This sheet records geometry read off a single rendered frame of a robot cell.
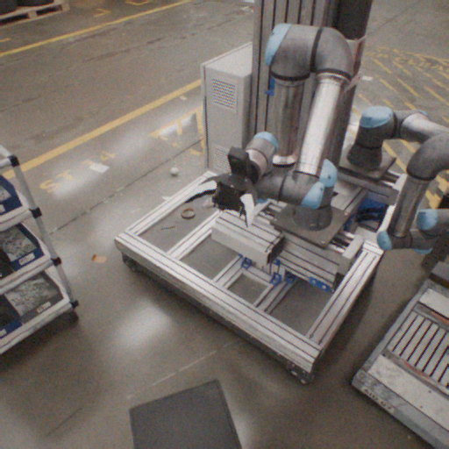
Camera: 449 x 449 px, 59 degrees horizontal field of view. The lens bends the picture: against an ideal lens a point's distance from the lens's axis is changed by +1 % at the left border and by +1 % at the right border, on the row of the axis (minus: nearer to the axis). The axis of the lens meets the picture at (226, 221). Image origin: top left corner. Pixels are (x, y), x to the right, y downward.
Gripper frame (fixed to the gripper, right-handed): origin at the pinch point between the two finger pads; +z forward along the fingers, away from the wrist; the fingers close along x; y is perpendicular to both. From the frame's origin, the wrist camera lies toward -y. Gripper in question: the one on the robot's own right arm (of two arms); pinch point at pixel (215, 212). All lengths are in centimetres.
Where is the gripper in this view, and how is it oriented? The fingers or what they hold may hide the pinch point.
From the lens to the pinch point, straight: 83.1
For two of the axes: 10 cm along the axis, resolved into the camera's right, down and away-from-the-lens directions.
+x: -9.1, -3.6, 2.0
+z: -3.9, 6.1, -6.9
